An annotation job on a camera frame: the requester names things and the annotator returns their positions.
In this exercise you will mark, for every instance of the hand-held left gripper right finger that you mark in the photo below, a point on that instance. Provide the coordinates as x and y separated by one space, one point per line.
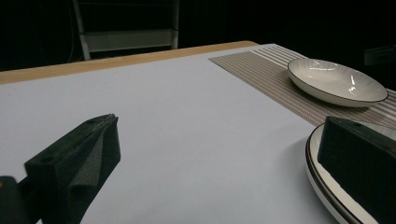
364 161

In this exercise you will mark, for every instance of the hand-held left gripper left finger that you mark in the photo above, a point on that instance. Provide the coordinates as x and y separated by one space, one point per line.
62 174

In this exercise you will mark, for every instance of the white plate with dark rim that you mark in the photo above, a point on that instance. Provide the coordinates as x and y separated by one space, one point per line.
327 206
330 77
337 193

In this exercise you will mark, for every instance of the wooden table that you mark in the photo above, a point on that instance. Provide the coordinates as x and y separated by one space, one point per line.
93 65

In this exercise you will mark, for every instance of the striped grey placemat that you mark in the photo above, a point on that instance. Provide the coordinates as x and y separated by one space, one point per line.
264 74

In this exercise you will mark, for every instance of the white board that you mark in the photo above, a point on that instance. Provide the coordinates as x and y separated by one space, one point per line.
186 124

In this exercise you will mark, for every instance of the white metal stand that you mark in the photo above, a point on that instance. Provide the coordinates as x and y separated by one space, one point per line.
124 39

